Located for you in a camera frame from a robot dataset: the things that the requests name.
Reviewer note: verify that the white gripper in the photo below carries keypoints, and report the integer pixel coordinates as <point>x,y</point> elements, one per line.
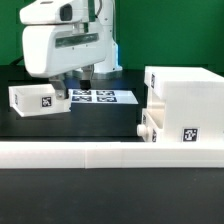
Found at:
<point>50,50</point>

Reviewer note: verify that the white drawer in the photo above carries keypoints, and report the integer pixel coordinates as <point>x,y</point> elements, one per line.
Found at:
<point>35,100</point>
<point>151,126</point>

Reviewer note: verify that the white front drawer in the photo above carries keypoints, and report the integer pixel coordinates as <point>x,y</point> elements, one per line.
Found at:
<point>151,126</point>

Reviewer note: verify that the white drawer cabinet box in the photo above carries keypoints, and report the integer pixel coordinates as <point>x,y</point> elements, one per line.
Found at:
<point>192,102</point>

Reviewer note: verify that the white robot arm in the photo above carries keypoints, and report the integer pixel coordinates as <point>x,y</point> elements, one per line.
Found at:
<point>102,11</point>

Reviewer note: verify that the white marker sheet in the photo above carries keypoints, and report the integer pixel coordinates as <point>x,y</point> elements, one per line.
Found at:
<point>102,96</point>

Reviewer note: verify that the white L-shaped fence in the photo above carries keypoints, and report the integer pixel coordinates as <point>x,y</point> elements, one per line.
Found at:
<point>90,155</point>

